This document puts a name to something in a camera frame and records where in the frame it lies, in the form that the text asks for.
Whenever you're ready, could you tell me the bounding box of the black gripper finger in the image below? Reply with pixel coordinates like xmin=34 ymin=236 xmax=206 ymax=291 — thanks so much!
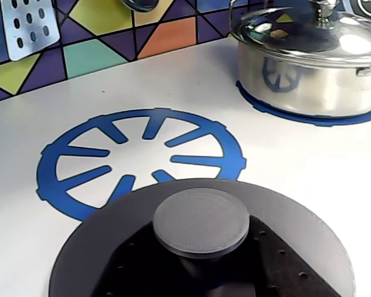
xmin=249 ymin=215 xmax=344 ymax=297
xmin=88 ymin=222 xmax=182 ymax=297

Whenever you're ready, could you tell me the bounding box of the shiny metal hanging utensil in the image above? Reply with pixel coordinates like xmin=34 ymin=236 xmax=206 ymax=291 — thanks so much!
xmin=119 ymin=0 xmax=162 ymax=14

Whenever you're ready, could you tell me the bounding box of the glass pot lid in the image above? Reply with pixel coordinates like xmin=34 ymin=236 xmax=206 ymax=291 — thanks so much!
xmin=228 ymin=0 xmax=371 ymax=69

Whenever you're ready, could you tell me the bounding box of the blue burner ring print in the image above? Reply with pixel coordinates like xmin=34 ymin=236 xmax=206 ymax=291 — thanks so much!
xmin=35 ymin=107 xmax=248 ymax=223

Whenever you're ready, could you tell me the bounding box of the perforated metal spatula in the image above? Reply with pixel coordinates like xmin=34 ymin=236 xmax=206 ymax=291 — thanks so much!
xmin=1 ymin=0 xmax=61 ymax=62

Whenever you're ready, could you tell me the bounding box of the stainless steel pot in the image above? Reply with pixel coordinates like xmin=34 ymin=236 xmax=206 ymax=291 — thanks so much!
xmin=236 ymin=40 xmax=371 ymax=118

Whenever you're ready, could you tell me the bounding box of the gray round lid with knob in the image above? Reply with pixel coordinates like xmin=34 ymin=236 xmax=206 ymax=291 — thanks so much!
xmin=48 ymin=178 xmax=357 ymax=297

